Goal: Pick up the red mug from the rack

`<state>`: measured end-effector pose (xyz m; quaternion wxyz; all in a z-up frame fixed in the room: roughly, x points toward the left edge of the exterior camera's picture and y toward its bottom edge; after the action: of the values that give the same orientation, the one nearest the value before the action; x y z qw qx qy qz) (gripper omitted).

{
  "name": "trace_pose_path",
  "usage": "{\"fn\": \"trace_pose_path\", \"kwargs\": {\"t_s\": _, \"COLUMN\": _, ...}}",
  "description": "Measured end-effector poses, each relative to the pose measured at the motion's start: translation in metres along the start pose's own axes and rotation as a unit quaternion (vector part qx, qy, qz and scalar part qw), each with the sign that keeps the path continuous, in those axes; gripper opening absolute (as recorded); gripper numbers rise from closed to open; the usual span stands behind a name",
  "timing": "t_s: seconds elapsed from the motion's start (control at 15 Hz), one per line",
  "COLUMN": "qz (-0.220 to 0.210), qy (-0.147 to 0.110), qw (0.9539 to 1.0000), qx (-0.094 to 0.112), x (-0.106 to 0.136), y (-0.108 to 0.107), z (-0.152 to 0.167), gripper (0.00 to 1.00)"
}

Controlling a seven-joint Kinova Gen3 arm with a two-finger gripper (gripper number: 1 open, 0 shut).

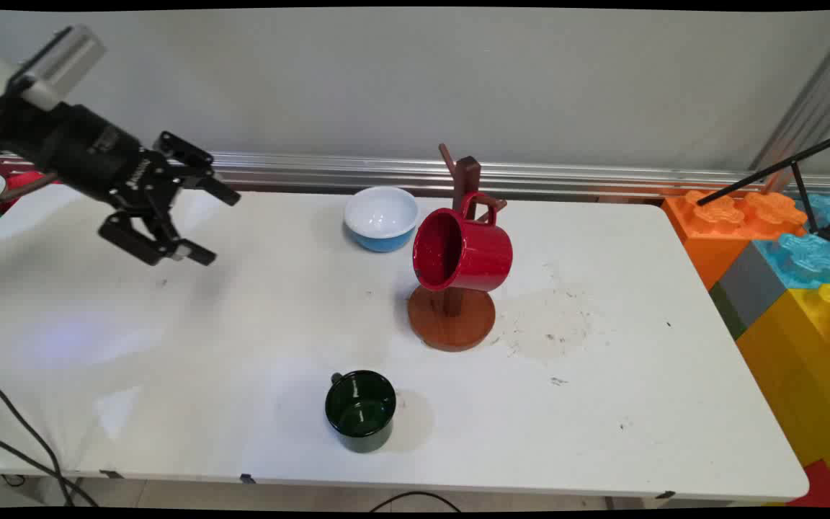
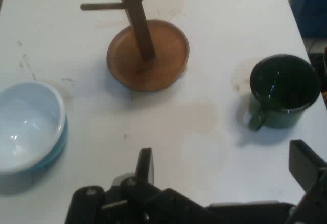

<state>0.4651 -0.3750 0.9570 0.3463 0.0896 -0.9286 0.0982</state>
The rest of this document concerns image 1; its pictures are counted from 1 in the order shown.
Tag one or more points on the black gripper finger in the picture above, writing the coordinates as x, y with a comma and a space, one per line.
192, 162
159, 238

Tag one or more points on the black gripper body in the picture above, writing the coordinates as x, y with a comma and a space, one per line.
83, 151

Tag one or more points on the red enamel mug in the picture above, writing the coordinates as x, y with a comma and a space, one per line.
476, 252

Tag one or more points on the red object beside table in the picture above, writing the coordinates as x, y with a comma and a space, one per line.
19, 184

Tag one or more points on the blue bowl white inside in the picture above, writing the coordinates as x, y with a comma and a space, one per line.
381, 216

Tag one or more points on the dark green enamel mug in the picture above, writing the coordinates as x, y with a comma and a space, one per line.
361, 414

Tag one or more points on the brown wooden mug tree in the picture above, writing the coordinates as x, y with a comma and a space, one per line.
451, 328

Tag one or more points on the orange giant toy brick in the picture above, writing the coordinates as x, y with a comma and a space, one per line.
710, 238

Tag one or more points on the grey giant toy brick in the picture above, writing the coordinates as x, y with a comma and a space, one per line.
750, 292

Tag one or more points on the black tripod stand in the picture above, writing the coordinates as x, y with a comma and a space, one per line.
800, 186

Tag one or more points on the slanted aluminium profile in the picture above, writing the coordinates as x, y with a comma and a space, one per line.
811, 108

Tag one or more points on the light blue giant toy brick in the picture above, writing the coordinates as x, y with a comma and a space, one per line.
808, 263

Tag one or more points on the yellow giant toy brick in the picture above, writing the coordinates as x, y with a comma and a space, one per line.
797, 375

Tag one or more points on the red giant toy brick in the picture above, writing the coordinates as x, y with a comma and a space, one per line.
822, 486

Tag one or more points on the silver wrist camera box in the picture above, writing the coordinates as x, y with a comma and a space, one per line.
62, 68

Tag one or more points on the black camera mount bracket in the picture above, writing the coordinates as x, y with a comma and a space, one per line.
40, 52

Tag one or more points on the aluminium rail along wall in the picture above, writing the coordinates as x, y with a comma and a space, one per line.
566, 180

